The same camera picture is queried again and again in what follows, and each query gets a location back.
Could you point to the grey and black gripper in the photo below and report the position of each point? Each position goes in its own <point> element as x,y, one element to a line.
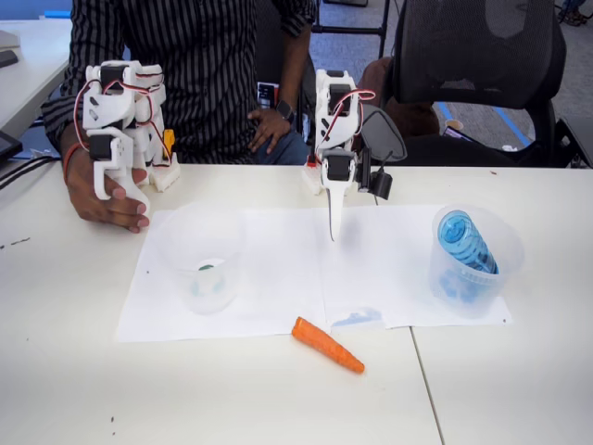
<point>334,172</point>

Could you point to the orange carrot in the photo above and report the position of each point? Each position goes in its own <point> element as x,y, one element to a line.
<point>329,345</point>

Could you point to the white 3D-printed leader arm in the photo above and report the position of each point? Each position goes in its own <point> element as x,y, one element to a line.
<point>116,111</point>

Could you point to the person's left forearm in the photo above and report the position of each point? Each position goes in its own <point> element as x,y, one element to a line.
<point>294,69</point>

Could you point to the person's right forearm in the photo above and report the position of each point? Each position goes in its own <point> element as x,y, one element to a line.
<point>71,146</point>

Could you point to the white 3D-printed follower robot arm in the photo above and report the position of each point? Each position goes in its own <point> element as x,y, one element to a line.
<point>336,120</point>

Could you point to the blue plastic bottle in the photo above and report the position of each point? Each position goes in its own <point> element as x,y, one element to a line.
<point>465,243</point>

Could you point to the person's left hand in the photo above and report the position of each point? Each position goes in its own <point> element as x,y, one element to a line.
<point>271,125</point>

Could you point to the person's right hand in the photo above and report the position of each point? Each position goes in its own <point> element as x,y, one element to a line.
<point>83,194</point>

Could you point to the white paper sheet blue smudge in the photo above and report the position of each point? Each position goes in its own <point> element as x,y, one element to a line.
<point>380,259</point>

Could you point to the black wristwatch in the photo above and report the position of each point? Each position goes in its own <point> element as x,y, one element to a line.
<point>286,111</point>

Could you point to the brown bag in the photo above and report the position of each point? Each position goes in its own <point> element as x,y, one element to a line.
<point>417,121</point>

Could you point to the black card with red print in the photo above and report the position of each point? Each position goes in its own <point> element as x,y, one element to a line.
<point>267,95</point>

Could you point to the small green item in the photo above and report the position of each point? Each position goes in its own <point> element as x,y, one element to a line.
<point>206,266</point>

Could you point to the paper cup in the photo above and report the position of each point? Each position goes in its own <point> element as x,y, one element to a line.
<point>454,124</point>

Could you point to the clear empty plastic cup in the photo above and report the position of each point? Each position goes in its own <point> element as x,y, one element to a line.
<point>204,287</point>

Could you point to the translucent plastic container with blue bottle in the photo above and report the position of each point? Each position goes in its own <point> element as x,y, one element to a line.
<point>505,259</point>

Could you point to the yellow table clamp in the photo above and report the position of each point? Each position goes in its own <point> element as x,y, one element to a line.
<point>169,141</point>

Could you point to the black metal stand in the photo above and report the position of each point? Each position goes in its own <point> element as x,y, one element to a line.
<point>352,29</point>

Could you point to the person's torso striped shirt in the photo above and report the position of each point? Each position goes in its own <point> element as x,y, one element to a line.
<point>199,69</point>

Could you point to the black mesh office chair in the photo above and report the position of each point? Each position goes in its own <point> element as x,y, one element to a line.
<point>482,51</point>

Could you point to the red wrist thread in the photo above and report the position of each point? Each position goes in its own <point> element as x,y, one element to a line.
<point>73,152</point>

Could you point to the white side table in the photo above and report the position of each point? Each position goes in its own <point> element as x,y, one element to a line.
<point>37,69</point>

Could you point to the small black flat device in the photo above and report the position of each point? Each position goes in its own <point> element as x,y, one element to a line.
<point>8,59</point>

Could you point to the black webcam with clip mount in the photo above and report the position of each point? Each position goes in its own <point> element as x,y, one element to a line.
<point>381,184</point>

